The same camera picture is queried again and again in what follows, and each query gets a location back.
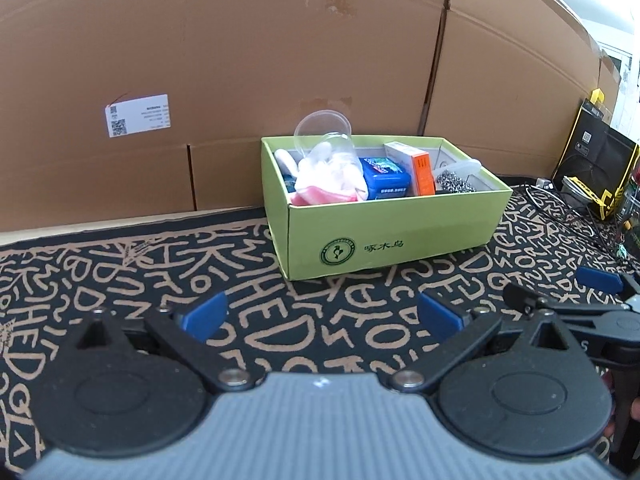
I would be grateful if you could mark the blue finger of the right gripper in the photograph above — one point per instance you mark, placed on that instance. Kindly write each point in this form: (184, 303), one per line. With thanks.
(608, 282)

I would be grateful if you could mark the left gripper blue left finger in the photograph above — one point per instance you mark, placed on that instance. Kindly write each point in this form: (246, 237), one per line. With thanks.
(204, 317)

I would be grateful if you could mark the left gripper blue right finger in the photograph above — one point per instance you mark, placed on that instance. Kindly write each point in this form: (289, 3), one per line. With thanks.
(440, 318)

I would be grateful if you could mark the steel wool scourer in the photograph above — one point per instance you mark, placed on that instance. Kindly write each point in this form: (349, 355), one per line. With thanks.
(453, 182)

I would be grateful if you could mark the blue floss container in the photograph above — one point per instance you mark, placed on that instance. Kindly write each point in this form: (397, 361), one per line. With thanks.
(384, 178)

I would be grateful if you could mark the white pink cuffed glove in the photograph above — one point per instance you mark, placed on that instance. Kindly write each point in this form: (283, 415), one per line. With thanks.
(328, 174)

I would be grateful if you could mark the clear plastic cup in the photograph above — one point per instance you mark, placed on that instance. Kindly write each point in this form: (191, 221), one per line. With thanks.
(325, 136)

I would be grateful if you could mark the white orange medicine box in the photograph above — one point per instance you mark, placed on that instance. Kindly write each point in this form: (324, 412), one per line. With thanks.
(417, 163)

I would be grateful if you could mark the person right hand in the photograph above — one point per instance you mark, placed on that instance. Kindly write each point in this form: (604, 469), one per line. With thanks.
(623, 429)

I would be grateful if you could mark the black patterned letter mat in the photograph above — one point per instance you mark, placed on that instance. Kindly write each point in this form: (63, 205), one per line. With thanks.
(356, 322)

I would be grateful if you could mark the black yellow box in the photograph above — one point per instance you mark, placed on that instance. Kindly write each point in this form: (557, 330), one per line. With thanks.
(596, 160)

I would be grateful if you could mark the green storage box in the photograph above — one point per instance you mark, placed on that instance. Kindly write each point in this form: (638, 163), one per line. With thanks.
(323, 240)

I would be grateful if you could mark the white shipping label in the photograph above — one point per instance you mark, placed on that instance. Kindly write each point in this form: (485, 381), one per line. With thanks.
(137, 116)

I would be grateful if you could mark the large cardboard box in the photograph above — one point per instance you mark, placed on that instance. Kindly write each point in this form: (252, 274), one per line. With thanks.
(501, 79)

